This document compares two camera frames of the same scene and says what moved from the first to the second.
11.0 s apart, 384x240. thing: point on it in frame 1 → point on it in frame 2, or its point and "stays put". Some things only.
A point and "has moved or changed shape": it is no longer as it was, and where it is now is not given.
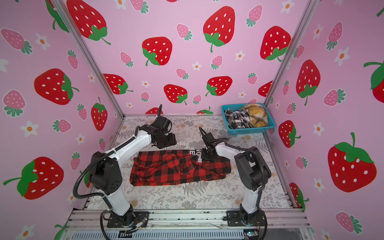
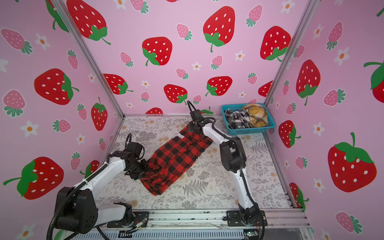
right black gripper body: (205, 154) → (192, 126)
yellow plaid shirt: (258, 115) stays put
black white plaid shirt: (238, 119) stays put
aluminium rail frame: (293, 220) stays put
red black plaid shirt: (156, 167) has moved or changed shape
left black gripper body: (167, 140) → (141, 168)
